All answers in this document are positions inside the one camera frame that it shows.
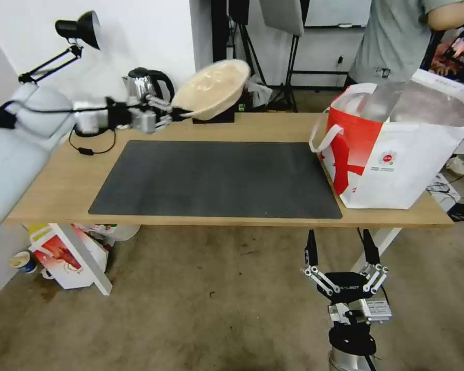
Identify black tripod stand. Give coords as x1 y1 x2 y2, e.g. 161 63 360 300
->
227 0 269 87

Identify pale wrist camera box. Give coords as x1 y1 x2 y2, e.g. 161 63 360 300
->
131 109 158 135

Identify white table leg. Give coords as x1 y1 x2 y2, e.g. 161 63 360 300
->
349 227 404 276
47 223 113 297

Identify white bucket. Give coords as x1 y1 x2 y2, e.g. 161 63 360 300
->
115 224 141 242

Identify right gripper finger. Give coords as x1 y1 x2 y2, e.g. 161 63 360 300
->
301 229 340 297
361 228 391 295

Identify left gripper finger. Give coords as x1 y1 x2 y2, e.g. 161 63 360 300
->
154 111 196 127
143 94 196 116

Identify person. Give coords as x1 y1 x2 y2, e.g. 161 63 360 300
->
349 0 464 85

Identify white power strip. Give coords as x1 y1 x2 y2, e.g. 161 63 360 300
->
432 173 461 212

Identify black desk lamp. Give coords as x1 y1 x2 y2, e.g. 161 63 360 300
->
18 10 102 85

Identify white plastic bag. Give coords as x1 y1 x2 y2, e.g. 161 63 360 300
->
244 75 274 110

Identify beige disposable bowl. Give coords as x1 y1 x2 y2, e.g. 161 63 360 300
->
171 59 252 121

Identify instant noodle cup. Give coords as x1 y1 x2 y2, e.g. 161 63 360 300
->
9 251 38 275

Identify white shoe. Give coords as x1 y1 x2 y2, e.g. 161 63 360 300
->
445 154 464 175

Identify grey softbox panel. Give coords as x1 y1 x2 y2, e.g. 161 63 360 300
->
259 0 306 38

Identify dark grey desk mat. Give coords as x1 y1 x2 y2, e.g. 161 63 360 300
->
88 140 343 220

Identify black box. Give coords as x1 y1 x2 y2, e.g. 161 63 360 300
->
192 103 236 125

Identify black light stand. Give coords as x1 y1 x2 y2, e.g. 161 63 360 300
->
269 0 311 113

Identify silver and black electric kettle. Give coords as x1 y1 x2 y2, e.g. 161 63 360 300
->
122 67 175 106

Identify whiteboard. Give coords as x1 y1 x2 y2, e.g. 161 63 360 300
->
304 0 372 29

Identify black cable with switch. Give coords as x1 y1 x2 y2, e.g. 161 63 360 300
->
68 126 117 157

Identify red and white takeout bag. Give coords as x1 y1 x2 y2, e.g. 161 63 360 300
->
308 79 464 210

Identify red and white paper bag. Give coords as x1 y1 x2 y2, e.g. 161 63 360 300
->
27 223 117 290

